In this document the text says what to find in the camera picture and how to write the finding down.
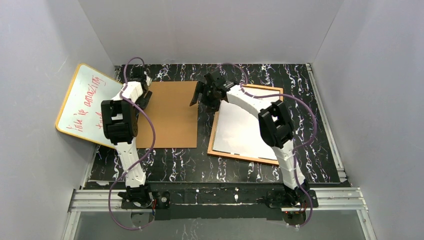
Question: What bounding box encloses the brown cardboard backing board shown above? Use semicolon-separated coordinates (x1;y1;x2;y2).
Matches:
144;81;198;149

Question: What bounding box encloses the plant photo print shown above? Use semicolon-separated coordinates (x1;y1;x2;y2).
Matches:
212;86;282;162

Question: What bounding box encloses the wooden picture frame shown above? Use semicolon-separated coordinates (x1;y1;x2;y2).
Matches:
207;83;284;166

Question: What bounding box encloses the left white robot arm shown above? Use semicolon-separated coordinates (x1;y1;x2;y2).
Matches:
100;67;153;205

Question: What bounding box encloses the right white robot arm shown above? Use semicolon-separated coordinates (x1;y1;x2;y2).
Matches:
190;81;313;208

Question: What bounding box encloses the whiteboard with red writing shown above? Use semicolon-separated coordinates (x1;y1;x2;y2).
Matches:
55;63;122;149

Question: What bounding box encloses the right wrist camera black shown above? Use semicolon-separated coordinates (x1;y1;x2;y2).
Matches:
204;70;227;88

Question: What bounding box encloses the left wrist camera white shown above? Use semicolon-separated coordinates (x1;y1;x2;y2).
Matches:
141;72;152;88

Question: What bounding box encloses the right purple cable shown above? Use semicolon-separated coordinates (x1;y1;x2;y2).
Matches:
215;63;318;229

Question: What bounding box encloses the aluminium rail base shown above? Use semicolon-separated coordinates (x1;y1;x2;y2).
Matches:
62;185;376;240

